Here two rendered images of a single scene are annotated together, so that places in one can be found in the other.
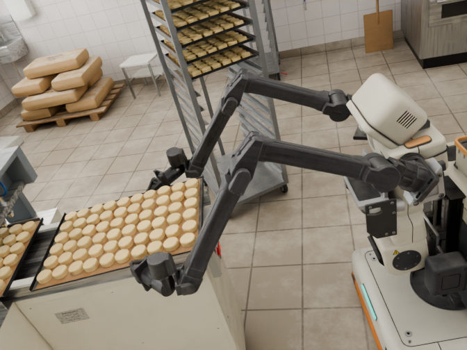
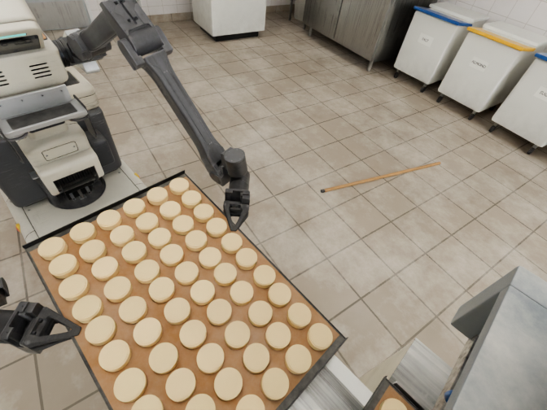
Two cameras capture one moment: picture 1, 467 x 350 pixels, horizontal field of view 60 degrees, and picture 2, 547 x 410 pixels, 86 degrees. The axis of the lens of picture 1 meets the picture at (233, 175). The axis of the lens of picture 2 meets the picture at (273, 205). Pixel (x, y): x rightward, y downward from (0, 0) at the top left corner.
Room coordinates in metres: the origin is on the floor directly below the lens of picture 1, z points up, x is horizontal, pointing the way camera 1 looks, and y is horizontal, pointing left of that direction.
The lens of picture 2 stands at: (1.30, 0.71, 1.53)
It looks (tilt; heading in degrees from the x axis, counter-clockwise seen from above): 48 degrees down; 214
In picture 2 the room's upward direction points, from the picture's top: 9 degrees clockwise
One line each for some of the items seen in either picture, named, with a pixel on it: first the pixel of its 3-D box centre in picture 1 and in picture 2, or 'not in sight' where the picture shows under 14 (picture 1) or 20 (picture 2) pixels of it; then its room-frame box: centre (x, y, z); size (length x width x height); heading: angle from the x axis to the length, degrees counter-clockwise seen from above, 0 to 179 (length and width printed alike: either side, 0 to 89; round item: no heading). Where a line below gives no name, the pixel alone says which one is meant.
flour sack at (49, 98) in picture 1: (55, 94); not in sight; (4.90, 1.80, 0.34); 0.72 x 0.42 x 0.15; 78
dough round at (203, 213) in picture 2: (155, 248); (203, 213); (1.01, 0.31, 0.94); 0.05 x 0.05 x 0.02
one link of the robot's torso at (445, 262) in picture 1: (413, 256); (82, 163); (1.01, -0.57, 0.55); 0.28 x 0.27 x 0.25; 174
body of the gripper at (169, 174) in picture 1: (167, 177); (14, 326); (1.43, 0.27, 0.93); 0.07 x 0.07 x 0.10; 39
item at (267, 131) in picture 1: (252, 119); not in sight; (2.54, -0.23, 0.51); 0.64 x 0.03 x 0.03; 14
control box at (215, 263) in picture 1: (212, 241); not in sight; (1.16, 0.15, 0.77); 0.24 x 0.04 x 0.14; 175
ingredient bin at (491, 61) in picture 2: not in sight; (485, 72); (-2.57, 0.54, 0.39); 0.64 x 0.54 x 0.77; 164
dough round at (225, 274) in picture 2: (111, 246); (225, 274); (1.09, 0.47, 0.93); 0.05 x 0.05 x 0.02
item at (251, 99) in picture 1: (247, 96); not in sight; (2.54, -0.23, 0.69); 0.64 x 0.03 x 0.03; 14
